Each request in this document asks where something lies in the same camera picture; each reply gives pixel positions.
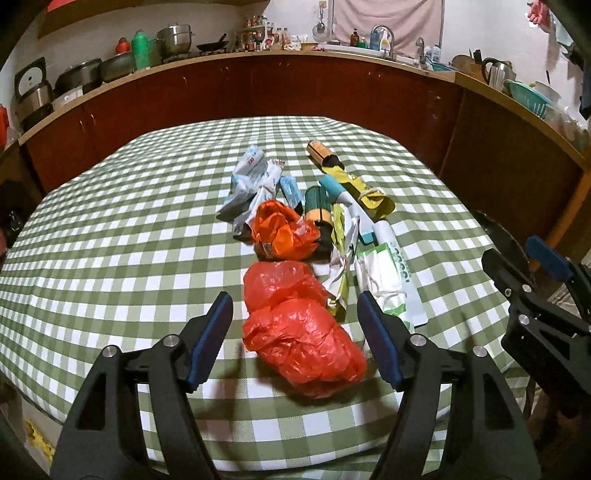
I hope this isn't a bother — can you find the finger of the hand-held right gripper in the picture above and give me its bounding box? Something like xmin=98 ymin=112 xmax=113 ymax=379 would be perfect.
xmin=481 ymin=248 xmax=591 ymax=334
xmin=526 ymin=235 xmax=591 ymax=317

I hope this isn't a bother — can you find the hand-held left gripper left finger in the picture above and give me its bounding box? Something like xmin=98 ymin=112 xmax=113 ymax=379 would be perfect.
xmin=50 ymin=291 xmax=235 ymax=480

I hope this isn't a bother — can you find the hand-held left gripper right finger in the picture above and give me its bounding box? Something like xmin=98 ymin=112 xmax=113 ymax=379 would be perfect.
xmin=356 ymin=291 xmax=542 ymax=480

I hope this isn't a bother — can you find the yellow green wrapper with string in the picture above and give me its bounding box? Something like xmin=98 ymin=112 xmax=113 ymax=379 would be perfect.
xmin=323 ymin=203 xmax=361 ymax=321

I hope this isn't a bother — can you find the red plastic bag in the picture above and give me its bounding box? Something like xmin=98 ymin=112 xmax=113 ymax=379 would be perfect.
xmin=242 ymin=261 xmax=369 ymax=398

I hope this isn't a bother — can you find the orange plastic bag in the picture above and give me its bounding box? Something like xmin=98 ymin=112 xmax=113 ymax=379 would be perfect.
xmin=250 ymin=199 xmax=321 ymax=260

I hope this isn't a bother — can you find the yellow snack packet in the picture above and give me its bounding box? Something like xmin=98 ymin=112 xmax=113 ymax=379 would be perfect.
xmin=323 ymin=166 xmax=396 ymax=221

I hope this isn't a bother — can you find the green checked tablecloth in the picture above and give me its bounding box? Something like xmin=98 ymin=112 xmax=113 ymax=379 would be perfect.
xmin=0 ymin=115 xmax=532 ymax=462

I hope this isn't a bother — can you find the light blue white roll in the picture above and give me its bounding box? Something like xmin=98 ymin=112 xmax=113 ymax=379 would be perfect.
xmin=322 ymin=174 xmax=377 ymax=244

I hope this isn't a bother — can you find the teal plastic basket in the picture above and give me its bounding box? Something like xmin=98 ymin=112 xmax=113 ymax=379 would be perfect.
xmin=503 ymin=79 xmax=552 ymax=116

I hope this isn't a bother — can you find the light blue flat packet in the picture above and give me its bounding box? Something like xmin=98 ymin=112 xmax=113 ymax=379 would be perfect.
xmin=279 ymin=175 xmax=305 ymax=215

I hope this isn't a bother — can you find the blue white printed packet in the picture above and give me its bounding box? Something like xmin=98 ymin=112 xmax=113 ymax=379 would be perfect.
xmin=216 ymin=144 xmax=269 ymax=222

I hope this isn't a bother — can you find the orange bottle with black cap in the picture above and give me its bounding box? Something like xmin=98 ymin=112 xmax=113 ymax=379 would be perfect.
xmin=307 ymin=140 xmax=346 ymax=171

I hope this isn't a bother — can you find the wooden cutting board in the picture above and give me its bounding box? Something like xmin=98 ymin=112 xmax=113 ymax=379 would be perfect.
xmin=451 ymin=54 xmax=485 ymax=79

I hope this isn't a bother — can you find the red-brown kitchen cabinet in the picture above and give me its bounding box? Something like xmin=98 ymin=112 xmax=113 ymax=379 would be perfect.
xmin=21 ymin=51 xmax=591 ymax=241

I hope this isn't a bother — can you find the curved steel faucet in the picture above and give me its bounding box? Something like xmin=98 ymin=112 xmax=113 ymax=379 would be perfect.
xmin=370 ymin=25 xmax=398 ymax=60

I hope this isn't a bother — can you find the pink hanging cloth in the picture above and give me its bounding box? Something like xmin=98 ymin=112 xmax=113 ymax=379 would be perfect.
xmin=332 ymin=0 xmax=444 ymax=58

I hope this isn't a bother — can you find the dark round cooking pot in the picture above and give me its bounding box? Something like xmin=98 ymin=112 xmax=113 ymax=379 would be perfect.
xmin=99 ymin=52 xmax=136 ymax=84

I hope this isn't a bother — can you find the black wok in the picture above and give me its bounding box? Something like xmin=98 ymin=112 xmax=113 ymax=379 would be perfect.
xmin=196 ymin=34 xmax=230 ymax=52

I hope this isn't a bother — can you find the large dark cooking pot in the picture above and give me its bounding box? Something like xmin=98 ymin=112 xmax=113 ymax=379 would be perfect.
xmin=54 ymin=58 xmax=103 ymax=95

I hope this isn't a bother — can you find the green thermos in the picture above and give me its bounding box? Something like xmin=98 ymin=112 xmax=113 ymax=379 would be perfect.
xmin=131 ymin=30 xmax=155 ymax=71

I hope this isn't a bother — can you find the rice cooker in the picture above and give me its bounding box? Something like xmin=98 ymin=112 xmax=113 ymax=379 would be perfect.
xmin=10 ymin=58 xmax=54 ymax=130

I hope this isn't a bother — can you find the steel steamer pot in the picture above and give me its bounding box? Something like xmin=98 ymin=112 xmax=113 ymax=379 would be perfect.
xmin=156 ymin=25 xmax=192 ymax=58

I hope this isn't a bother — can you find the group of seasoning bottles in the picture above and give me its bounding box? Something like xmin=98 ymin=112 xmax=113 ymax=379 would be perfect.
xmin=235 ymin=15 xmax=289 ymax=52

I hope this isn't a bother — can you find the white wrapper tied with string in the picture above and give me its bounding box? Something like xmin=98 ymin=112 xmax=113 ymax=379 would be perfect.
xmin=232 ymin=158 xmax=284 ymax=238

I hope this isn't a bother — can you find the steel kettle with black handle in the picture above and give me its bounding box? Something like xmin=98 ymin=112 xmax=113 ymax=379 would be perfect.
xmin=481 ymin=58 xmax=515 ymax=90

